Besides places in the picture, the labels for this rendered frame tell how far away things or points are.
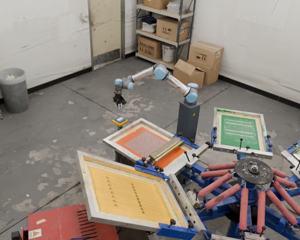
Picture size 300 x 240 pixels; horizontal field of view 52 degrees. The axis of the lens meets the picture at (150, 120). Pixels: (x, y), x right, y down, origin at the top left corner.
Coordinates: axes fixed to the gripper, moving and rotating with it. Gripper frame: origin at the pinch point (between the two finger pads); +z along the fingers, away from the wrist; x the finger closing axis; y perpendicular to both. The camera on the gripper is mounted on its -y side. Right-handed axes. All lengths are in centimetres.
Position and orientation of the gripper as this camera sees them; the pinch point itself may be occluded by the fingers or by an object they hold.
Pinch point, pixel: (119, 109)
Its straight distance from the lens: 347.3
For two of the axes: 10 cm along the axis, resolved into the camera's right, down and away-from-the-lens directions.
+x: -6.6, 3.9, -6.4
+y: -7.5, -3.9, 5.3
